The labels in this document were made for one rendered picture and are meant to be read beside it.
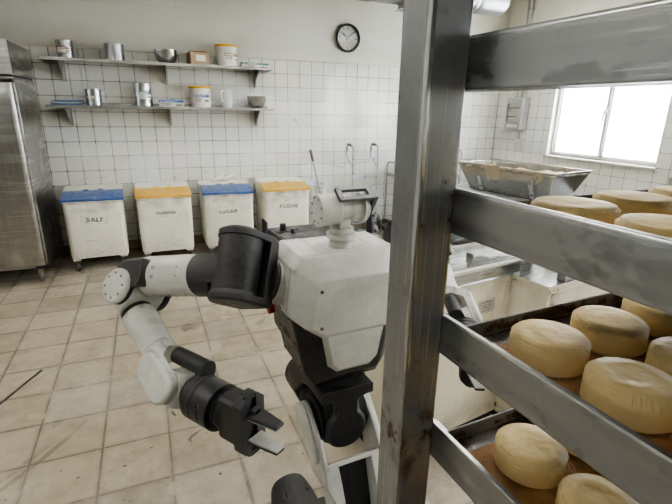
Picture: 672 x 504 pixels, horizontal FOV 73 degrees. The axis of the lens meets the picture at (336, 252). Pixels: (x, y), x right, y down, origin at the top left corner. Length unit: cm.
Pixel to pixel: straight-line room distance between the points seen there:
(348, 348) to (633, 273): 78
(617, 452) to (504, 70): 20
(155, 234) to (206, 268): 406
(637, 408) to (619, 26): 19
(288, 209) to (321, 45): 201
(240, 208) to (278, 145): 108
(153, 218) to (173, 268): 395
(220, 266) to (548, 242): 71
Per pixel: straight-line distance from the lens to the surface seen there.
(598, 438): 27
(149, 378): 96
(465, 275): 204
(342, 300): 90
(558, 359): 32
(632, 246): 23
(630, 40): 24
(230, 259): 88
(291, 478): 173
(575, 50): 25
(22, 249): 483
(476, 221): 29
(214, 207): 494
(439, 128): 29
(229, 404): 83
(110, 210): 492
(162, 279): 100
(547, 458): 38
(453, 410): 236
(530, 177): 221
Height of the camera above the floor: 156
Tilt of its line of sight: 18 degrees down
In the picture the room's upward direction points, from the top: 1 degrees clockwise
